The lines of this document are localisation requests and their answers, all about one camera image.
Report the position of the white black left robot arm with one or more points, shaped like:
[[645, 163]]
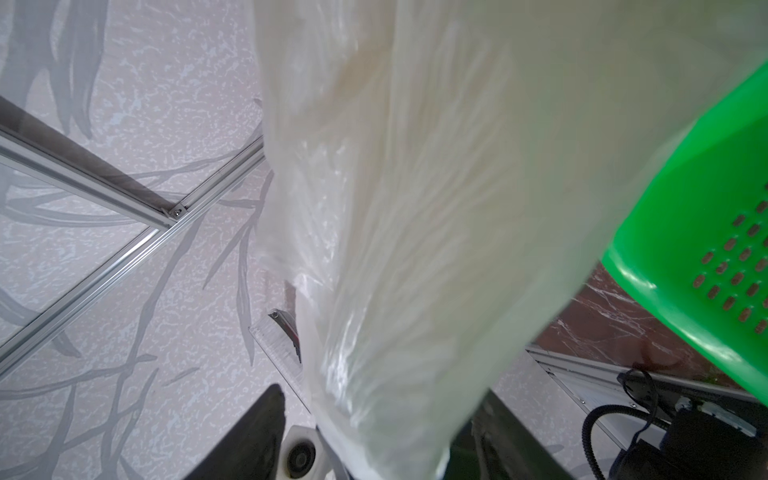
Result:
[[683, 436]]

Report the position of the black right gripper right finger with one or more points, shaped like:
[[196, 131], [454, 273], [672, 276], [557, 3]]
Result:
[[506, 449]]

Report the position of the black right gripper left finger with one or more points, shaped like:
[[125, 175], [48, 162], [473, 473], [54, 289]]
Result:
[[251, 448]]

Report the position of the green plastic perforated basket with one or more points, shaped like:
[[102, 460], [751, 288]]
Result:
[[693, 251]]

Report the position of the white printed plastic bag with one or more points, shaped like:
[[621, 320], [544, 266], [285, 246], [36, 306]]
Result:
[[446, 176]]

